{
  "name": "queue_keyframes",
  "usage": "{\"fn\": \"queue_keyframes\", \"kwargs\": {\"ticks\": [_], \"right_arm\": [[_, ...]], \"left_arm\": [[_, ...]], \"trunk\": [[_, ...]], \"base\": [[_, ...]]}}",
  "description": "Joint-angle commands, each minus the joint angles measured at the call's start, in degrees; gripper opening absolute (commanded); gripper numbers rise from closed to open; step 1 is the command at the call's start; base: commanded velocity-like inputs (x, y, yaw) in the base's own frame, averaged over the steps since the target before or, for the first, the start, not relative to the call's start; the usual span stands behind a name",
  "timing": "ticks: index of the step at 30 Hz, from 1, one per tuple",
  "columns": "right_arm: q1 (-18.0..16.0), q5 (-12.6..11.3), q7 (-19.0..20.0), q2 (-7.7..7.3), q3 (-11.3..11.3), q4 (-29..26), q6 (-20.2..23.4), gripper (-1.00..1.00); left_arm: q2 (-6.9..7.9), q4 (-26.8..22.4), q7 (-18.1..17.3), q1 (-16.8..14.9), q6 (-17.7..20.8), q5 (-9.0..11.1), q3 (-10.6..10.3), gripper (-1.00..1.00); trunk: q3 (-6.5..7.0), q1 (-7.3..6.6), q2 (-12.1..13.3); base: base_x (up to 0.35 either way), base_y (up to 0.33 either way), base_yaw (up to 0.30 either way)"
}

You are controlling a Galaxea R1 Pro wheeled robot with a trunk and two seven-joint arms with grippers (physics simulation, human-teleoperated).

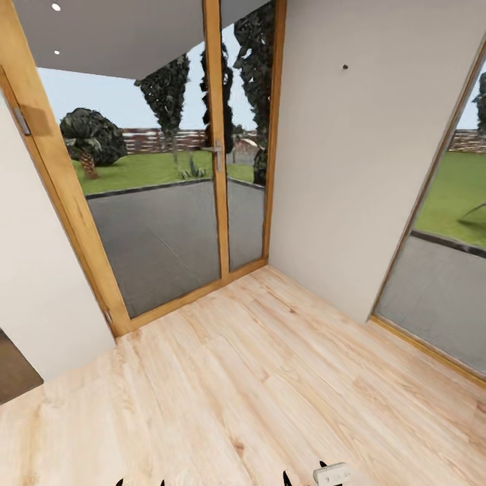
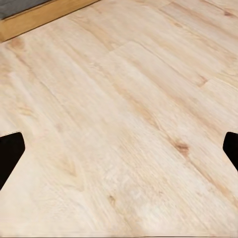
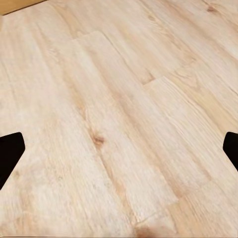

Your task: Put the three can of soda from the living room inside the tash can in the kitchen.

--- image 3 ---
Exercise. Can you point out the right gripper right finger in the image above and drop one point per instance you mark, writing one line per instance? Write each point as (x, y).
(230, 147)

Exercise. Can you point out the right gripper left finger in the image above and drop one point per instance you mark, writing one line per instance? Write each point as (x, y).
(12, 148)

